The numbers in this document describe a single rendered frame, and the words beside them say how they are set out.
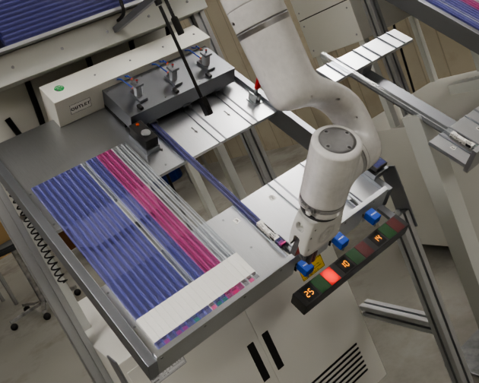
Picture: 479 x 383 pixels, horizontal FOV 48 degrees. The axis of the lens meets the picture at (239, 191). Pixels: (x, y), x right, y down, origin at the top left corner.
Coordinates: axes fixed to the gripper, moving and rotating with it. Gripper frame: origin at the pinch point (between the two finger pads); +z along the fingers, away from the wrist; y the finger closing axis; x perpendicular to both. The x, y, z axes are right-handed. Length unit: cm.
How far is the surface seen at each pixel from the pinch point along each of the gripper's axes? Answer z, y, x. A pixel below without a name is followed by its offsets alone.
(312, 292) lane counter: 6.2, -2.6, -5.1
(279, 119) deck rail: 7.5, 30.1, 39.0
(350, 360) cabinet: 64, 21, -10
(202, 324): 3.2, -25.5, 2.2
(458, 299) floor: 84, 82, -17
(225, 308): 3.4, -19.9, 2.2
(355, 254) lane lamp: 6.2, 11.6, -4.4
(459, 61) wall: 155, 325, 116
